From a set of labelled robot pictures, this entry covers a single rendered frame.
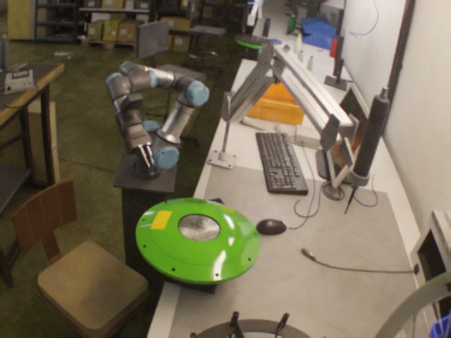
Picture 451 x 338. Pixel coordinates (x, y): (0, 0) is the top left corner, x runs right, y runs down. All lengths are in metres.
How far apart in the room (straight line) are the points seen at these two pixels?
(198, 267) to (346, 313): 0.46
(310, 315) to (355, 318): 0.14
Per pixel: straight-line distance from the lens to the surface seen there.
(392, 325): 0.50
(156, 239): 0.94
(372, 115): 0.73
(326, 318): 1.07
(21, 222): 1.38
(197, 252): 0.91
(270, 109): 1.95
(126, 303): 1.37
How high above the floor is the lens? 1.72
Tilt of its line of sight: 31 degrees down
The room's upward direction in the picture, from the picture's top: 9 degrees clockwise
